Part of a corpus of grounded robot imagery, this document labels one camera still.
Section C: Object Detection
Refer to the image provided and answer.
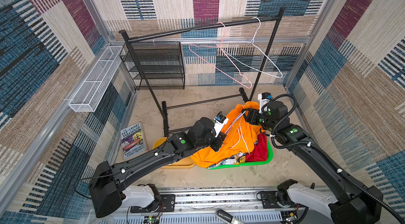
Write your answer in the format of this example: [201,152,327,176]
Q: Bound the blue wire hanger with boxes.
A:
[225,111,246,134]

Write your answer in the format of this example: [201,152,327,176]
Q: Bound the orange shorts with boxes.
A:
[191,102,261,169]

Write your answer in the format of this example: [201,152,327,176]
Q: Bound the white blue patterned shorts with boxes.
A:
[215,152,246,167]

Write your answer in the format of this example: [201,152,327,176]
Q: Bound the red shorts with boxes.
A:
[246,133,269,162]

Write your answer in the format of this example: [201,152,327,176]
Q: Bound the white plastic hanger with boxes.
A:
[218,17,284,79]

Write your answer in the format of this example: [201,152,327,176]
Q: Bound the pink wire hanger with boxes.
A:
[188,22,253,90]

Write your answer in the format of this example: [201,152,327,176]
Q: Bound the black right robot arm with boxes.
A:
[242,99,383,224]

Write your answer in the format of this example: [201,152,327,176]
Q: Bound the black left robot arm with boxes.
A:
[89,117,226,218]

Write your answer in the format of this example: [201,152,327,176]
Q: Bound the yellow plastic tray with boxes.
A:
[153,136,197,168]

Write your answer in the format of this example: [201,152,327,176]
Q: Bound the green plastic basket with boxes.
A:
[207,133,273,170]

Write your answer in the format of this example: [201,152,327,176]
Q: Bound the colourful book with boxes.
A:
[120,123,148,160]

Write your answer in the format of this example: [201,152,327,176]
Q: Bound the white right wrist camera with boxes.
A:
[258,92,273,114]

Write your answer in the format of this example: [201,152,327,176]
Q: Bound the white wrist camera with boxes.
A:
[258,92,273,114]
[213,112,229,138]

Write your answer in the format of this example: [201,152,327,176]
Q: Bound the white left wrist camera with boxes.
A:
[213,112,229,138]

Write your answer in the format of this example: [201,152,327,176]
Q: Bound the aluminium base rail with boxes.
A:
[79,184,337,224]

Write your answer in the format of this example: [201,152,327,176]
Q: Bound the black wire shoe shelf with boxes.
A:
[132,42,186,90]

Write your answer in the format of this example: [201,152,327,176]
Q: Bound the white wire mesh basket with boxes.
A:
[69,46,123,113]

